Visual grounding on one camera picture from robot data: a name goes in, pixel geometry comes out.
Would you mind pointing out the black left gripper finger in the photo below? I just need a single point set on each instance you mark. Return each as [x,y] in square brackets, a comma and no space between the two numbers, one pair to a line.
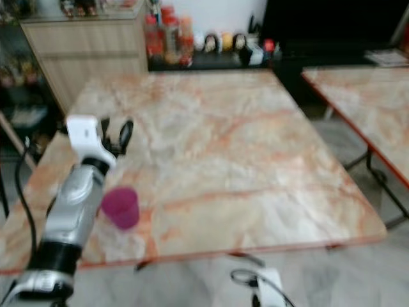
[126,133]

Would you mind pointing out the purple plastic cup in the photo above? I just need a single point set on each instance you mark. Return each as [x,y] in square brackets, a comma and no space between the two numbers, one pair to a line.
[120,208]

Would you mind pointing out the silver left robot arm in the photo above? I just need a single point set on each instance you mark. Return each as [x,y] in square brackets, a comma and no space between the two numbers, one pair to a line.
[75,204]

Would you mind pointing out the light wood cabinet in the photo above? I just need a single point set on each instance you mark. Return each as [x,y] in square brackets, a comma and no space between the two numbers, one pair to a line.
[83,54]

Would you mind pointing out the black shelf rack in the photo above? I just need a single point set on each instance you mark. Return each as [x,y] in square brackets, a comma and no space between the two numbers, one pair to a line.
[19,102]

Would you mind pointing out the black low television stand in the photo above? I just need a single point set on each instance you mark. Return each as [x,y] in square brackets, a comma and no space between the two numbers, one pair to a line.
[204,61]

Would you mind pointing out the small white figurine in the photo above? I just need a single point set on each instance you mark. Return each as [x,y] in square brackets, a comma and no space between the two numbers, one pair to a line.
[199,42]

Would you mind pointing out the small black figurine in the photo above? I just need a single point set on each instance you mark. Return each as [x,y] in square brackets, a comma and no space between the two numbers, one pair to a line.
[212,43]

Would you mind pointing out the small yellow figurine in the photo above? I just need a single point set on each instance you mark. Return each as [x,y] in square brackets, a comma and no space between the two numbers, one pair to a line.
[226,41]

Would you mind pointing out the small dark figurine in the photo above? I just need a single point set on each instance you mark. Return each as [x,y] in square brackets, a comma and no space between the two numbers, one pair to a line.
[240,42]

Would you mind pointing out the small white box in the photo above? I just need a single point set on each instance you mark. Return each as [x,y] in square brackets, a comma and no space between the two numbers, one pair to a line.
[255,55]

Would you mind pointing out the small red-capped container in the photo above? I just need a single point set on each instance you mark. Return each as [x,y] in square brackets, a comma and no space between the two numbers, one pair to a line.
[269,50]

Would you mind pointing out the black television screen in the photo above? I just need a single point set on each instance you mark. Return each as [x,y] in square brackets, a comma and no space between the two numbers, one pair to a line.
[332,18]

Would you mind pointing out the printed paper leaflet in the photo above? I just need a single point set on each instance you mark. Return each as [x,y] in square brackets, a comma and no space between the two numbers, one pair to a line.
[388,57]

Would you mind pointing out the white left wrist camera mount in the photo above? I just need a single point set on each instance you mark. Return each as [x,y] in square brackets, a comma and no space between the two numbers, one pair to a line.
[84,134]

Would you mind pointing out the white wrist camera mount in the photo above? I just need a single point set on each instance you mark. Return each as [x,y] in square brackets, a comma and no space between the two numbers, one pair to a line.
[271,288]
[84,134]

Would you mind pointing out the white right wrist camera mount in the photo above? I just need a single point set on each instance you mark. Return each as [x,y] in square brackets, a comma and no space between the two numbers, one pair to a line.
[271,288]

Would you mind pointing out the black metal table frame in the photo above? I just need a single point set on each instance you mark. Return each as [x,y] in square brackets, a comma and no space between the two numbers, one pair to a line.
[380,182]

